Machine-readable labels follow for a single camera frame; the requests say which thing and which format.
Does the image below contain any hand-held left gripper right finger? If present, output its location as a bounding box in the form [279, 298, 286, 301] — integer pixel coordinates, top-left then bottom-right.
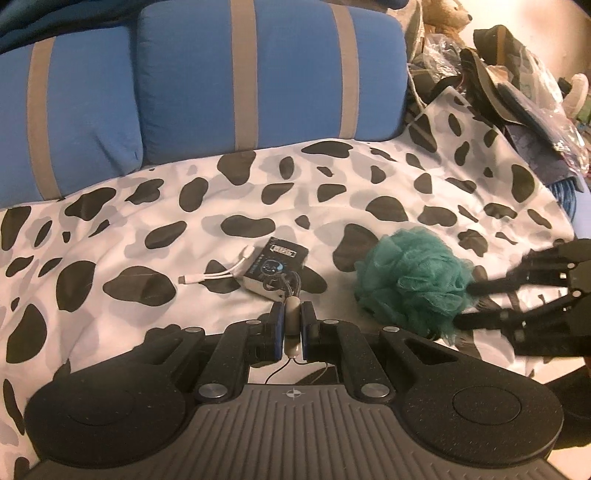
[299, 301, 446, 401]

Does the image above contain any brown teddy bear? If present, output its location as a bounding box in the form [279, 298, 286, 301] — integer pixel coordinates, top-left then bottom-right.
[422, 0, 474, 38]

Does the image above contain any blue woven item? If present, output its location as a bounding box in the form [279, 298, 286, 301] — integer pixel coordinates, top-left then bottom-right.
[549, 178, 585, 222]

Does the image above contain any teal mesh bath loofah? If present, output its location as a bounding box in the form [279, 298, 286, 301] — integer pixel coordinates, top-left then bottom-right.
[353, 228, 474, 344]

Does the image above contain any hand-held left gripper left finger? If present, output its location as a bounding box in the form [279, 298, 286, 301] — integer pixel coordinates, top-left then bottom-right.
[139, 302, 284, 402]

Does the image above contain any small black box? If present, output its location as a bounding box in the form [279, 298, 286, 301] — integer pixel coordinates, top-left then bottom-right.
[244, 237, 309, 301]

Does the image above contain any dark blue cloth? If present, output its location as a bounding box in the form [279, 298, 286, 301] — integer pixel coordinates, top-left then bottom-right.
[0, 0, 139, 47]

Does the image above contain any blue pillow with grey stripes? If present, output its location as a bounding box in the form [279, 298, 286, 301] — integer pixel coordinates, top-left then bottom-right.
[136, 0, 407, 164]
[0, 23, 144, 208]

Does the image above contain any cow print blanket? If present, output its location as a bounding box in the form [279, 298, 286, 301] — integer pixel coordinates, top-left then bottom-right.
[0, 88, 578, 480]

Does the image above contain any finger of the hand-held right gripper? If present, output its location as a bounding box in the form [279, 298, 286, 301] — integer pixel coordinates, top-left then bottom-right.
[466, 239, 591, 298]
[454, 294, 591, 357]

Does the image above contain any pile of assorted clutter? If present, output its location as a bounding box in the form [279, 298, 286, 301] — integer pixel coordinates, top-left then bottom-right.
[406, 28, 591, 185]

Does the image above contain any white adapter cable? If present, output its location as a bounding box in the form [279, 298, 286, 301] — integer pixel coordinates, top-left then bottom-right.
[179, 247, 254, 286]

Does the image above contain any pale rounded object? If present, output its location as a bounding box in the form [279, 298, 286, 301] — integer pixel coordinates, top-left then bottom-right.
[561, 74, 591, 116]

